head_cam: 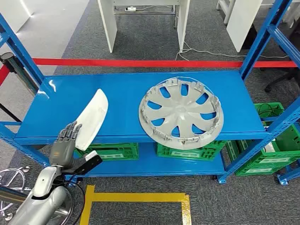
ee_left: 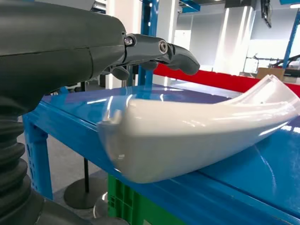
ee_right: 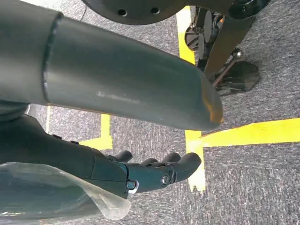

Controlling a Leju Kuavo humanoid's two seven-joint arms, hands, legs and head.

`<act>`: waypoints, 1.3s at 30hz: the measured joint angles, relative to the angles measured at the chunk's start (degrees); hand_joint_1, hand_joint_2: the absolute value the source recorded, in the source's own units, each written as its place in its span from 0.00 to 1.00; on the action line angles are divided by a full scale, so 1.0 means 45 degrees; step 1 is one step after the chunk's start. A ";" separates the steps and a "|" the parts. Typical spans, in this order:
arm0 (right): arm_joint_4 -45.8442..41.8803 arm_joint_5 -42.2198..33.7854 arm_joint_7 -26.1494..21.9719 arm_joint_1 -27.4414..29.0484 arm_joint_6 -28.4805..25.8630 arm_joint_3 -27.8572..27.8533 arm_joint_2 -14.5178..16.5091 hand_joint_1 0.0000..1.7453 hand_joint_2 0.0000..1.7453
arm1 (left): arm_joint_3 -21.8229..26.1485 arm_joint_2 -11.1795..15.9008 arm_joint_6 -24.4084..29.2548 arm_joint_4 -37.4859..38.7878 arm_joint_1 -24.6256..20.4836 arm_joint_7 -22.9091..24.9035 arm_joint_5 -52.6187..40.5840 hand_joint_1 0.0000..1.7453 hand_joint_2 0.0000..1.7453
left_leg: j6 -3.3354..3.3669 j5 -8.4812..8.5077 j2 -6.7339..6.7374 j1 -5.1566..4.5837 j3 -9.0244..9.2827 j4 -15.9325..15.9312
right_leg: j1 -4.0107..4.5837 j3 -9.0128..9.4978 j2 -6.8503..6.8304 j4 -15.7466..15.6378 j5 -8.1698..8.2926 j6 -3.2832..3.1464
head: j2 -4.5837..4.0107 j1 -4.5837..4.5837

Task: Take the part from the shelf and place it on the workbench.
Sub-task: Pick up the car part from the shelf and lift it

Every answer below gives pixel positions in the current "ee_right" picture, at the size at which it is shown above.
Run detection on dark robot shank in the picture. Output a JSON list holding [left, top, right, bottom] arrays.
[[203, 15, 256, 80]]

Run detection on black caster wheels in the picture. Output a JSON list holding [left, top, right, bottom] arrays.
[[185, 9, 225, 60]]

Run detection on black round plate with holes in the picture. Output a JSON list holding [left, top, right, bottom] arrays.
[[81, 0, 271, 26]]

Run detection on clear plastic film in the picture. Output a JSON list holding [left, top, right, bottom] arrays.
[[0, 161, 132, 225]]

